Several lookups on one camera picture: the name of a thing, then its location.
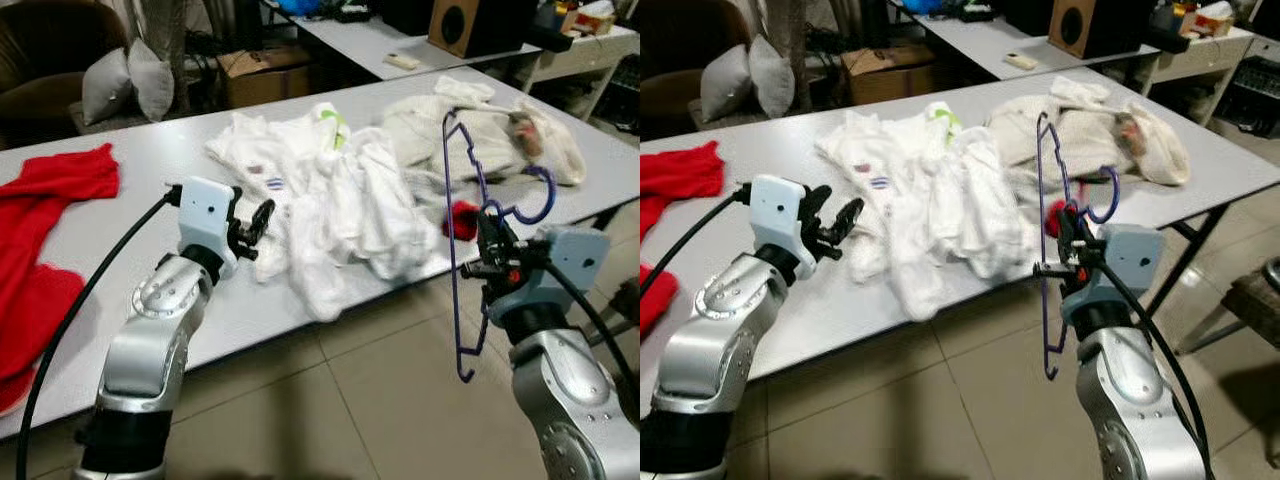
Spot white t-shirt with flag prints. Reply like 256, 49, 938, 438
815, 108, 941, 323
205, 110, 336, 323

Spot purple velvet hanger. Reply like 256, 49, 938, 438
1036, 110, 1123, 381
442, 108, 558, 384

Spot white garment with green label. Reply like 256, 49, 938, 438
300, 100, 443, 286
915, 100, 1043, 286

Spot cream knit garment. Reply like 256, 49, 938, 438
383, 75, 587, 191
985, 75, 1191, 191

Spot brown cardboard box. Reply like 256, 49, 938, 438
218, 47, 319, 109
842, 45, 941, 106

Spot light grey cushion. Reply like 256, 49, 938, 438
82, 48, 138, 127
747, 35, 798, 121
700, 45, 758, 124
127, 37, 177, 123

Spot plain red crumpled garment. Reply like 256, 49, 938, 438
0, 143, 121, 266
640, 140, 726, 241

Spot brown wooden stool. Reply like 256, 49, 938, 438
1175, 257, 1280, 358

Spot grey textured throw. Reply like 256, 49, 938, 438
125, 0, 196, 86
770, 0, 831, 86

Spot white desk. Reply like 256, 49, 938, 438
262, 0, 641, 121
895, 0, 1256, 126

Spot brown wooden speaker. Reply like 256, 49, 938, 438
1048, 0, 1159, 59
428, 0, 541, 59

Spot dark brown armchair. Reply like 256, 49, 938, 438
0, 0, 129, 146
640, 0, 751, 141

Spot colourful printed box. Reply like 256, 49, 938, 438
553, 0, 618, 37
1150, 0, 1241, 39

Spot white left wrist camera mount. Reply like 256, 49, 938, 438
750, 175, 816, 281
178, 177, 244, 281

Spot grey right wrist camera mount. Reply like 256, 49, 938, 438
487, 227, 611, 326
1062, 224, 1166, 326

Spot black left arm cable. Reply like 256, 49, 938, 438
640, 185, 753, 299
14, 188, 183, 480

